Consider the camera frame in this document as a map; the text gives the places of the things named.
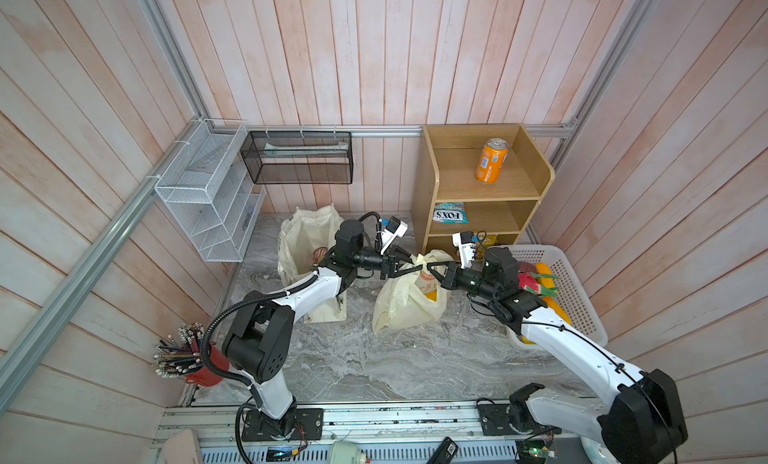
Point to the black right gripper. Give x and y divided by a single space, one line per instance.
449 279

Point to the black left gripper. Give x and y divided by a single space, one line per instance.
389 264

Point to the orange-print plastic grocery bag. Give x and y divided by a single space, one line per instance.
413 299

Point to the cream canvas tote bag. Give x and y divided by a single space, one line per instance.
298 242

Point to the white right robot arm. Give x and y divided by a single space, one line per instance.
636 415

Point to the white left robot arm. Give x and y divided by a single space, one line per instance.
249 342

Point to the pink dragon fruit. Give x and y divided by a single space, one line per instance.
538 284

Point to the Fox's candy bag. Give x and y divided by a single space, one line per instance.
450 213

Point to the white plastic basket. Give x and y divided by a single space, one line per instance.
571 296

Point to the wooden three-tier shelf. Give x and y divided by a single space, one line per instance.
447 160

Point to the orange soda can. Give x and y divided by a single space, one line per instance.
492 158

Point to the black handheld device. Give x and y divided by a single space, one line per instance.
445 452

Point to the white round object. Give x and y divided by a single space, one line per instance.
342 452

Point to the red pen cup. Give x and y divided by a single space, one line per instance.
180 357

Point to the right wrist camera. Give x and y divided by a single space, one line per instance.
470 247

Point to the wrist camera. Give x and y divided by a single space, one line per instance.
390 230
470 247

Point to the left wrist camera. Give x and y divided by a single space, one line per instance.
390 230

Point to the black mesh wall basket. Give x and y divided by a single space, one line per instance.
299 157

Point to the white wire mesh rack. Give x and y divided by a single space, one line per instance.
208 190

